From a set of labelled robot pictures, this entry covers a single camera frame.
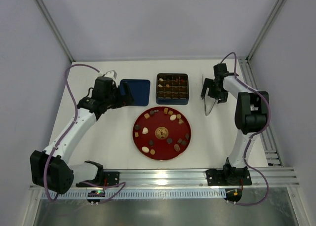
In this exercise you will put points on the tan square chocolate top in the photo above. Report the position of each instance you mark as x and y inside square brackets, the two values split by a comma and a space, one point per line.
[147, 116]

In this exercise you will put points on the dark flower chocolate left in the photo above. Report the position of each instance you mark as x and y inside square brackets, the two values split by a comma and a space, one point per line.
[137, 127]

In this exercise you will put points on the red round plate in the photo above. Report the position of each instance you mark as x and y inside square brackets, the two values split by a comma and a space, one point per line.
[160, 129]

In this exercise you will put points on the blue tin lid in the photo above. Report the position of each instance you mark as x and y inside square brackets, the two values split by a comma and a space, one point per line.
[140, 90]

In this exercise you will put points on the aluminium mounting rail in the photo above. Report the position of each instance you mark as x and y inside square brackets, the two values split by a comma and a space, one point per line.
[197, 178]

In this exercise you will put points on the white slotted cable duct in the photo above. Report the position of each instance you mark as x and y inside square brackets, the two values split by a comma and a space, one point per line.
[159, 193]

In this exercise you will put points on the grey flower chocolate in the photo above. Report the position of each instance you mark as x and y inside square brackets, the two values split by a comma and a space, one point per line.
[169, 140]

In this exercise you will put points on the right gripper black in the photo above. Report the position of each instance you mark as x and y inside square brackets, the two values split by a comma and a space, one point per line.
[212, 88]

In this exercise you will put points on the base plate black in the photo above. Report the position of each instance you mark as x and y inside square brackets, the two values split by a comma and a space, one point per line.
[111, 178]
[221, 178]

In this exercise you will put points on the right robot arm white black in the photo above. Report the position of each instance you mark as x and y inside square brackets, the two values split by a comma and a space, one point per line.
[252, 117]

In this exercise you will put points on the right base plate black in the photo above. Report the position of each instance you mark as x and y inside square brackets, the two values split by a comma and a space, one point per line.
[221, 178]

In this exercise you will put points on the blue chocolate box with tray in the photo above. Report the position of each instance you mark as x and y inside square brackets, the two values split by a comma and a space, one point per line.
[175, 93]

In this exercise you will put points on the white shell chocolate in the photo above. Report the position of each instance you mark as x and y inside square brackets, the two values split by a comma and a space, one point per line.
[145, 130]

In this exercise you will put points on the brown oval chocolate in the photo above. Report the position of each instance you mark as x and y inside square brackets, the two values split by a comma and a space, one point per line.
[176, 147]

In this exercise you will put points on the white swirl oval chocolate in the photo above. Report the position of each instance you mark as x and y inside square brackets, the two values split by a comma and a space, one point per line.
[145, 149]

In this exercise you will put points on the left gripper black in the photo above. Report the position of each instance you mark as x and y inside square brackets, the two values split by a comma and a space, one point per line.
[120, 97]

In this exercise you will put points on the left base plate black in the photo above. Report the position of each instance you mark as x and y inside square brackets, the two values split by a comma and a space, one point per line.
[111, 178]

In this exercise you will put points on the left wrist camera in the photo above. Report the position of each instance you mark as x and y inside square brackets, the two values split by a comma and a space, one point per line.
[110, 74]

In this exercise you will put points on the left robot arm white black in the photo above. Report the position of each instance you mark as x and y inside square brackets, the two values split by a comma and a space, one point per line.
[50, 169]

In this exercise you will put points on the metal tongs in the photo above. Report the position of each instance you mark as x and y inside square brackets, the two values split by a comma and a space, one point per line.
[209, 104]

